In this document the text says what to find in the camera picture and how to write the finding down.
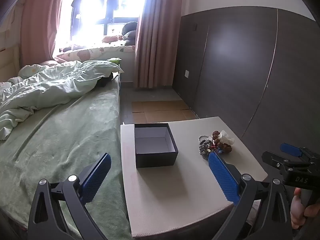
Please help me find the dark cushion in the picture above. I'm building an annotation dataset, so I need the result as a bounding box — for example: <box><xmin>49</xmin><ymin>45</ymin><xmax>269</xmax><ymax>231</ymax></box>
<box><xmin>122</xmin><ymin>21</ymin><xmax>138</xmax><ymax>47</ymax></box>

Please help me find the beige headboard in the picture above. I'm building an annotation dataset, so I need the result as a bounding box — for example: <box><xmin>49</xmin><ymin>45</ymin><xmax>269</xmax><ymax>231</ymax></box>
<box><xmin>0</xmin><ymin>29</ymin><xmax>22</xmax><ymax>83</ymax></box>

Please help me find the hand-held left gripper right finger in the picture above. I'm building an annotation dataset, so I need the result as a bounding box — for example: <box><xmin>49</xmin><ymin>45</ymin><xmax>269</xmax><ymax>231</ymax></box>
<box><xmin>208</xmin><ymin>152</ymin><xmax>293</xmax><ymax>240</ymax></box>

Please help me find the flat cardboard sheet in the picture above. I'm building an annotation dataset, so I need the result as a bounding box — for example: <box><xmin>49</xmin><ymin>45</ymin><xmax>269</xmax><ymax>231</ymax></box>
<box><xmin>131</xmin><ymin>100</ymin><xmax>198</xmax><ymax>124</ymax></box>

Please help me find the pile of beaded bracelets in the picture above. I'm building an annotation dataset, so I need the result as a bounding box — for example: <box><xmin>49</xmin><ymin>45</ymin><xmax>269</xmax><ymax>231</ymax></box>
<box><xmin>199</xmin><ymin>130</ymin><xmax>234</xmax><ymax>160</ymax></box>

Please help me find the bed with green sheet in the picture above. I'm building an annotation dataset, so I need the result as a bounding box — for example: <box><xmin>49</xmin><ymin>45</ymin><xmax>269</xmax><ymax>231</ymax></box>
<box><xmin>0</xmin><ymin>77</ymin><xmax>133</xmax><ymax>240</ymax></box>

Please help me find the dark brown wardrobe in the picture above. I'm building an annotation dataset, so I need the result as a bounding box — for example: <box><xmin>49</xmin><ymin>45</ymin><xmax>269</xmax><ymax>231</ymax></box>
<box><xmin>172</xmin><ymin>6</ymin><xmax>320</xmax><ymax>180</ymax></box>

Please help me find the window with dark frame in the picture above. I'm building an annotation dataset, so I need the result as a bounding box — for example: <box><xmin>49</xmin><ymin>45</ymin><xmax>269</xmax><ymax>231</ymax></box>
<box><xmin>54</xmin><ymin>0</ymin><xmax>148</xmax><ymax>50</ymax></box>

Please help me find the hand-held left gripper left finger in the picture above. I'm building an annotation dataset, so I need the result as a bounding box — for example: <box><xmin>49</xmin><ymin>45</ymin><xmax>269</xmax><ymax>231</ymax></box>
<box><xmin>27</xmin><ymin>152</ymin><xmax>112</xmax><ymax>240</ymax></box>

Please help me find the person's right hand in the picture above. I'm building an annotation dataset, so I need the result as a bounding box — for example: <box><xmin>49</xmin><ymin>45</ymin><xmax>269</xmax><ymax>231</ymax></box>
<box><xmin>291</xmin><ymin>187</ymin><xmax>320</xmax><ymax>230</ymax></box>

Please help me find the pale green duvet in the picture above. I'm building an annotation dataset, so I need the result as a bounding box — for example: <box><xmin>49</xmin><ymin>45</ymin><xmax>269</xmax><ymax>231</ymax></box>
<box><xmin>0</xmin><ymin>60</ymin><xmax>124</xmax><ymax>140</ymax></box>

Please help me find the white bedside table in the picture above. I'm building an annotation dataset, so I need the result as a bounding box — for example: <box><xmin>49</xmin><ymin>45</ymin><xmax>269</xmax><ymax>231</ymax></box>
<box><xmin>120</xmin><ymin>116</ymin><xmax>268</xmax><ymax>239</ymax></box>

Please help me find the patterned window seat cushion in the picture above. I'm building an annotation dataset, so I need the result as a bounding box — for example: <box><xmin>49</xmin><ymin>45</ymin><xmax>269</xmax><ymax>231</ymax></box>
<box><xmin>56</xmin><ymin>44</ymin><xmax>137</xmax><ymax>63</ymax></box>

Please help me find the pale patterned pillow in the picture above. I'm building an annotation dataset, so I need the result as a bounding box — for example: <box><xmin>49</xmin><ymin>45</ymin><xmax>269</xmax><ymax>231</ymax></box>
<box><xmin>19</xmin><ymin>64</ymin><xmax>47</xmax><ymax>78</ymax></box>

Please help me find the black cloth item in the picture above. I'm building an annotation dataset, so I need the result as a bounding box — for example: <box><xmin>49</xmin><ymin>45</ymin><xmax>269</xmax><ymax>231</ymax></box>
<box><xmin>96</xmin><ymin>74</ymin><xmax>114</xmax><ymax>88</ymax></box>

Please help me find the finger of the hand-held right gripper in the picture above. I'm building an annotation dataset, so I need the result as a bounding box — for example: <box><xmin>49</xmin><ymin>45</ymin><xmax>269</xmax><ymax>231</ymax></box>
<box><xmin>262</xmin><ymin>151</ymin><xmax>311</xmax><ymax>174</ymax></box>
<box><xmin>280</xmin><ymin>143</ymin><xmax>320</xmax><ymax>167</ymax></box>

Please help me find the pink curtain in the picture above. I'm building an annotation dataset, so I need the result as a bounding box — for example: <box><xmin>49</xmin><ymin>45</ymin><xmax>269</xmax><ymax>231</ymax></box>
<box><xmin>20</xmin><ymin>0</ymin><xmax>67</xmax><ymax>67</ymax></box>
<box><xmin>134</xmin><ymin>0</ymin><xmax>184</xmax><ymax>89</ymax></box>

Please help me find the black jewelry box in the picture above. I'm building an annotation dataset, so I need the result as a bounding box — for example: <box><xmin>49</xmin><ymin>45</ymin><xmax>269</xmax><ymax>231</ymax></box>
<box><xmin>134</xmin><ymin>123</ymin><xmax>179</xmax><ymax>168</ymax></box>

